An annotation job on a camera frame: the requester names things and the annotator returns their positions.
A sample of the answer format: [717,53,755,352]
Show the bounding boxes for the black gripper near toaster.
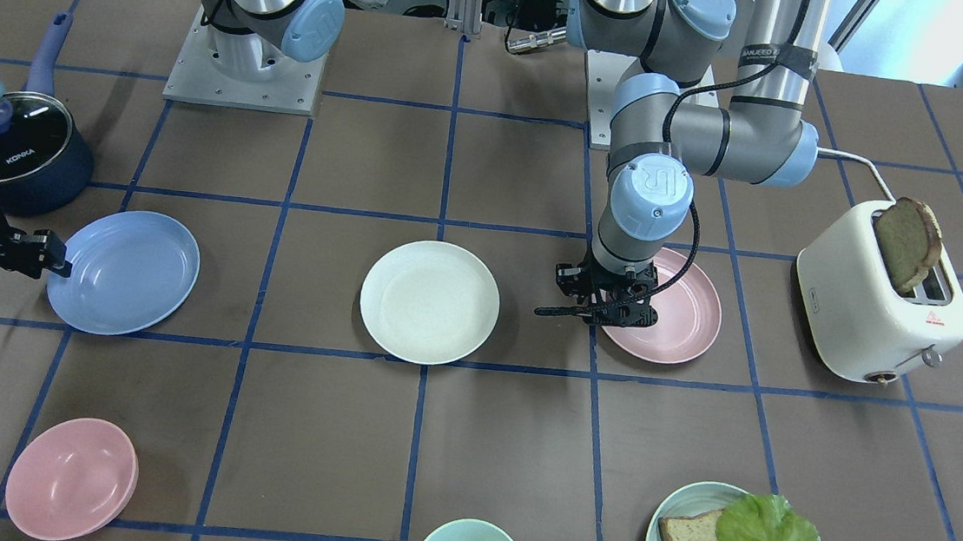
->
[534,255,659,328]

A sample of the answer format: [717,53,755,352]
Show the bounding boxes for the blue plate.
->
[46,210,201,335]

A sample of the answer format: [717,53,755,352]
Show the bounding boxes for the pink plate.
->
[601,264,723,364]

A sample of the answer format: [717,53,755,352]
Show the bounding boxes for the silver robot arm near toaster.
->
[536,0,829,327]

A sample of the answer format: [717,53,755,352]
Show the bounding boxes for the dark blue pot with lid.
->
[0,11,96,217]

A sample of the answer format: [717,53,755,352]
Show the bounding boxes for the white plate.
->
[359,241,501,366]

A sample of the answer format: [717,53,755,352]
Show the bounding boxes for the green plate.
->
[643,481,753,541]

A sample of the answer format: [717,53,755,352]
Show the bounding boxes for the pink bowl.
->
[4,418,140,541]

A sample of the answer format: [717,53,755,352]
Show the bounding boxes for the white toaster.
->
[794,201,963,383]

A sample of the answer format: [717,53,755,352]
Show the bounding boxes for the toast slice in toaster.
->
[873,196,943,295]

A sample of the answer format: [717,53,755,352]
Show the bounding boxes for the robot base plate near toaster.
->
[584,49,684,150]

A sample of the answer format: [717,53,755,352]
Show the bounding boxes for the robot base plate near pot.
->
[162,7,329,117]

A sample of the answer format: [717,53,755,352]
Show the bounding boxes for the white toaster power cable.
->
[812,146,900,204]

